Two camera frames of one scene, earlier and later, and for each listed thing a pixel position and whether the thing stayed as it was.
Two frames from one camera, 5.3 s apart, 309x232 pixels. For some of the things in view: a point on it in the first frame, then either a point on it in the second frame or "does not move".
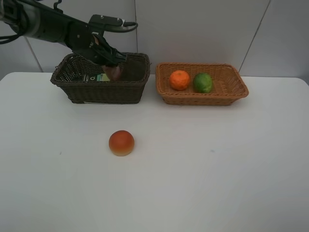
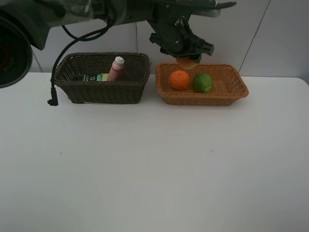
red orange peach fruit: x=121 y=143 -> x=186 y=63
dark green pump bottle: x=100 y=77 does not move
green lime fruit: x=203 y=83 does not move
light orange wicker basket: x=228 y=85 does not move
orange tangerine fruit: x=179 y=80 does not move
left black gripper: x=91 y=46 -> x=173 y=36
